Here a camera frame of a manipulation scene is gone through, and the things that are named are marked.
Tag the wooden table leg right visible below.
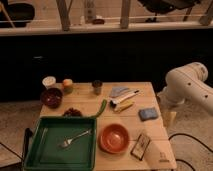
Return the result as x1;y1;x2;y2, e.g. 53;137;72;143
120;0;131;29

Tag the white tube with black cap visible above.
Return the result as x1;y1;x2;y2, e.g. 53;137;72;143
110;90;140;108

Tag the dark maroon bowl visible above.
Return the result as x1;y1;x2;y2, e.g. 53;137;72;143
40;88;63;109

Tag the yellow corn piece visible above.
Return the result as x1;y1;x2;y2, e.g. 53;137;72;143
114;101;133;113

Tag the dark red berry cluster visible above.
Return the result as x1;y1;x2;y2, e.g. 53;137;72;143
64;108;82;117

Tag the orange topped jar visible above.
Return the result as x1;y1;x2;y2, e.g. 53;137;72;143
62;79;73;94

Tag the black round seat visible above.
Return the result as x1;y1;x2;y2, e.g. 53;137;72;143
0;2;35;28

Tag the silver fork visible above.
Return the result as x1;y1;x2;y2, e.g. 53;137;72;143
59;129;91;148

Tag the wooden table leg left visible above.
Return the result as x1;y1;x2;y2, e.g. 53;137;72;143
56;0;70;31

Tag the black brown box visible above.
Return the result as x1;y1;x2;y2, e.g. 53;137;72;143
130;133;151;161

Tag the red orange bowl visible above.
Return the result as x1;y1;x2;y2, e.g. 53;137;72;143
98;124;130;154

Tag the grey folded cloth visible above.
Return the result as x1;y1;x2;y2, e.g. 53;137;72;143
109;86;128;98

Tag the black cable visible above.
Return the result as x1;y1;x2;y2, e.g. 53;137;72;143
167;132;213;171

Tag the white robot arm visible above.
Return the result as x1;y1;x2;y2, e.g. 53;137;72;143
157;62;213;127

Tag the blue sponge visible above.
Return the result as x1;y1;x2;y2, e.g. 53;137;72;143
139;108;158;121

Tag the small dark red dish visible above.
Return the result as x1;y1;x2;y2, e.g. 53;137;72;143
92;19;105;25

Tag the green plastic tray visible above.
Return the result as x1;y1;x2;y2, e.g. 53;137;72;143
24;117;97;171

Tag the small dark metal cup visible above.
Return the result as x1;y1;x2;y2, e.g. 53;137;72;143
92;80;102;95

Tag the wooden table leg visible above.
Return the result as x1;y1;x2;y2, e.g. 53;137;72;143
120;0;131;29
56;0;70;31

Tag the black office chair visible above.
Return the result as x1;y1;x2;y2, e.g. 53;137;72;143
137;0;202;23

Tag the white lidded cup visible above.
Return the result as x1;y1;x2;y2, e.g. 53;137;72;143
42;76;56;89

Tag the green pepper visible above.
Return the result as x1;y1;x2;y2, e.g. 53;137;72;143
92;99;107;118

